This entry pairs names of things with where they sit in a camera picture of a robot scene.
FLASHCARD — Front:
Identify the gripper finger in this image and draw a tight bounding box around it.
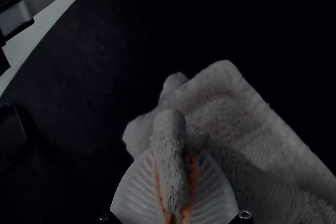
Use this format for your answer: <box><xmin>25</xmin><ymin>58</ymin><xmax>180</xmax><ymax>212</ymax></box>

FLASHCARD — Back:
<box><xmin>98</xmin><ymin>152</ymin><xmax>171</xmax><ymax>224</ymax></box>
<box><xmin>183</xmin><ymin>154</ymin><xmax>253</xmax><ymax>224</ymax></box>

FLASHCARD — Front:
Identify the pale towel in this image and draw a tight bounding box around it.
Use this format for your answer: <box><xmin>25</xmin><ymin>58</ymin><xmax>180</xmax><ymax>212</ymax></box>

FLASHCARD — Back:
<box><xmin>122</xmin><ymin>60</ymin><xmax>336</xmax><ymax>224</ymax></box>

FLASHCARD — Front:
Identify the black mat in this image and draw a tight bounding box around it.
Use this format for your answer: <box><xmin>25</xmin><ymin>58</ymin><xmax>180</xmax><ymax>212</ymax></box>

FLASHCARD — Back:
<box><xmin>0</xmin><ymin>0</ymin><xmax>336</xmax><ymax>224</ymax></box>

